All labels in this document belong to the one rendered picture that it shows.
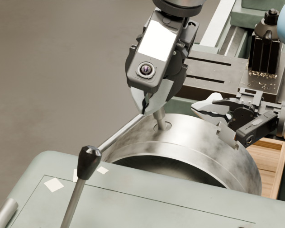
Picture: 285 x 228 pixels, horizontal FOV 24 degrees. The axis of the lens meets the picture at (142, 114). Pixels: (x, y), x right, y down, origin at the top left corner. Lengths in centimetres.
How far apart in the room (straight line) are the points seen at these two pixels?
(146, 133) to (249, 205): 27
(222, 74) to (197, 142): 67
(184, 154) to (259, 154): 58
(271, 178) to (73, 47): 233
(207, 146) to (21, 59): 264
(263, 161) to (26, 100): 193
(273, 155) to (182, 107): 29
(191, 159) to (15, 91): 241
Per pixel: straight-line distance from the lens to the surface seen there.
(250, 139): 143
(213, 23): 228
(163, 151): 115
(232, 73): 184
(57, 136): 315
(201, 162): 115
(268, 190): 161
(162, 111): 118
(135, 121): 110
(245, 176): 121
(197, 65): 186
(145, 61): 88
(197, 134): 119
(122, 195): 104
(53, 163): 111
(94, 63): 365
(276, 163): 169
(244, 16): 225
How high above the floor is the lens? 199
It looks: 37 degrees down
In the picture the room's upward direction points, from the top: straight up
